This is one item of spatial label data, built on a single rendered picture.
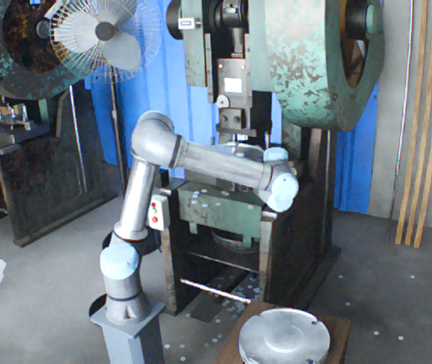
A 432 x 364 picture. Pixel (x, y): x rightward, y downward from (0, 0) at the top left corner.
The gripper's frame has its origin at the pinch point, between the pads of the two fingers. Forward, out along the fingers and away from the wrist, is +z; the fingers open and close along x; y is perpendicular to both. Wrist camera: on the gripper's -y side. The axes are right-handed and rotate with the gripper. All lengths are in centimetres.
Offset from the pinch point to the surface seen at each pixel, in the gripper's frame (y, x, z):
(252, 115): -9.0, -16.3, 10.3
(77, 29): 50, -53, 90
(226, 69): -1.5, -34.5, 17.5
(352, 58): -53, -37, 3
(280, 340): 11, 39, -53
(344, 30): -32, -50, -18
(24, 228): 102, 69, 128
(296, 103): -6.9, -28.7, -26.8
